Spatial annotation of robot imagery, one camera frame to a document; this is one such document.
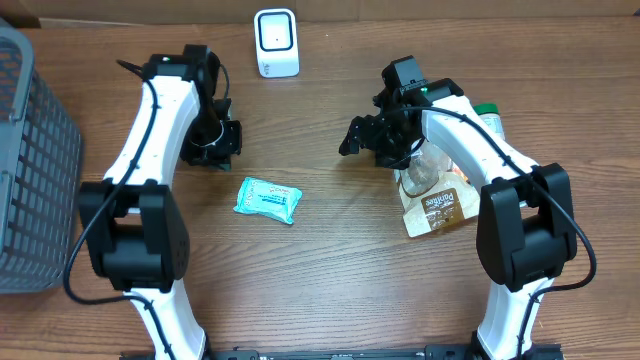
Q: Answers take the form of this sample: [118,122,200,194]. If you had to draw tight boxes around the light blue wipes pack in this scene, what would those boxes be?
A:
[234,177,303,225]

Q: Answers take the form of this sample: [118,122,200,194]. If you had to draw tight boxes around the beige brown snack bag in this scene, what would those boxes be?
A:
[394,141,480,238]

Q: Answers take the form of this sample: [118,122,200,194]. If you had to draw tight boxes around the green lid seasoning jar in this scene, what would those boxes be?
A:
[473,103,505,139]

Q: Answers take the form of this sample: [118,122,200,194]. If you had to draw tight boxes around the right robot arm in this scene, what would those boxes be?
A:
[339,56,579,359]

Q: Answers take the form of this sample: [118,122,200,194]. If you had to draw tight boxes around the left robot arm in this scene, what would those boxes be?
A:
[76,44,242,359]

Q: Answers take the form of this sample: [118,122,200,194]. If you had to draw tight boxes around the white barcode scanner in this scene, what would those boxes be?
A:
[254,8,300,78]

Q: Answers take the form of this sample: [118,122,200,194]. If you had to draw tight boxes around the grey plastic mesh basket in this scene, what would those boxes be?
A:
[1,24,84,294]

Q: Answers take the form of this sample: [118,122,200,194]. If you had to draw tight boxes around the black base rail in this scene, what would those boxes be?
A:
[119,343,566,360]

